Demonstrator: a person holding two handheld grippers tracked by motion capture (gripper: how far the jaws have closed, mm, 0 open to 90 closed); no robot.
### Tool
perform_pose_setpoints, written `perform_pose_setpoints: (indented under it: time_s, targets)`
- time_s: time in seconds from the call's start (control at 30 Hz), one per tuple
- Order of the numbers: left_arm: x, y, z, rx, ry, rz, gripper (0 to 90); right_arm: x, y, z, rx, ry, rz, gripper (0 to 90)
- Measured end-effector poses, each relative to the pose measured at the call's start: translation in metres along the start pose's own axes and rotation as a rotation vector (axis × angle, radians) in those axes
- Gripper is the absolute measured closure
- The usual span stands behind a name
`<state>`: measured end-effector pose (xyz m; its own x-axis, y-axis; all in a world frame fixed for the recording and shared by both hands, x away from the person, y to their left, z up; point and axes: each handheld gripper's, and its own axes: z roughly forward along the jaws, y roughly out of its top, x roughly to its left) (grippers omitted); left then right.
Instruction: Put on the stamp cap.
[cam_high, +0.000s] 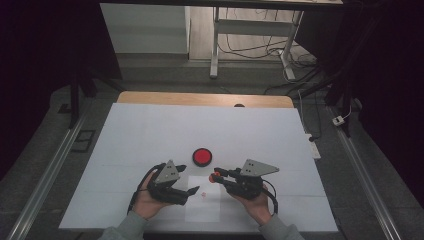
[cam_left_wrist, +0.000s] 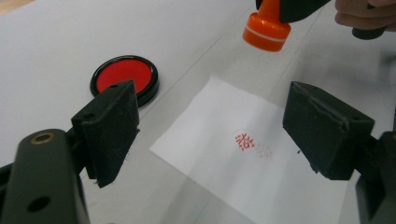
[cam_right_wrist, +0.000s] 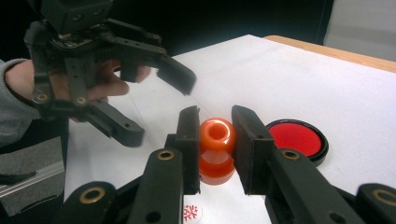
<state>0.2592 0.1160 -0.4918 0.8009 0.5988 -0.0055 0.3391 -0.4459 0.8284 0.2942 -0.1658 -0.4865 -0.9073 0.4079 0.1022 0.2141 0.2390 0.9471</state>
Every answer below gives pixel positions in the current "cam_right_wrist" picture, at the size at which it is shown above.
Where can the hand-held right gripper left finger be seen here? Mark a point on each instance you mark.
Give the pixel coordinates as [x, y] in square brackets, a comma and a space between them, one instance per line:
[168, 180]

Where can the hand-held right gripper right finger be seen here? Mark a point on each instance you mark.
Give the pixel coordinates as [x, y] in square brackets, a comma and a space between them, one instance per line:
[280, 180]

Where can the round red ink pad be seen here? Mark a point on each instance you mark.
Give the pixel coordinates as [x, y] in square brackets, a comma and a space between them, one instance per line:
[295, 140]

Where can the orange stamp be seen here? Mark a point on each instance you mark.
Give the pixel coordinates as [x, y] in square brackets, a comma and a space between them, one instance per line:
[216, 143]

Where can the white paper sheet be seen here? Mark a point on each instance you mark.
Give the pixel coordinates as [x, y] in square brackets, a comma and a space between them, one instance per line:
[218, 205]

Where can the large white table cover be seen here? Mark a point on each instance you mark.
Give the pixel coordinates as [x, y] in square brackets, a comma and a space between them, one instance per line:
[280, 77]

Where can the aluminium floor rail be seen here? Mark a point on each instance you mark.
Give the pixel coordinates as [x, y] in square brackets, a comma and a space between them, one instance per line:
[31, 182]

